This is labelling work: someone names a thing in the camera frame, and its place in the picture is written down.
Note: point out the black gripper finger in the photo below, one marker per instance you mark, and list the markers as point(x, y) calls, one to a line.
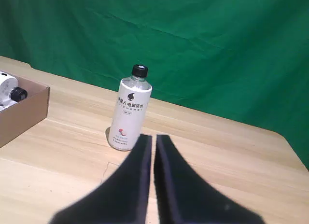
point(183, 195)
point(125, 190)

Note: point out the white bottle with lychee print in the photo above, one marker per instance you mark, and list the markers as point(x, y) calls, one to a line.
point(129, 113)

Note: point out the brown cardboard box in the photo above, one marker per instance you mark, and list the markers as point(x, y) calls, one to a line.
point(24, 115)

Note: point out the white bottle with blue label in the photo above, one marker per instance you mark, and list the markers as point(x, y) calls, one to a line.
point(7, 88)

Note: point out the green cloth backdrop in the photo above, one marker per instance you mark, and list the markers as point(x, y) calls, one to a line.
point(169, 40)

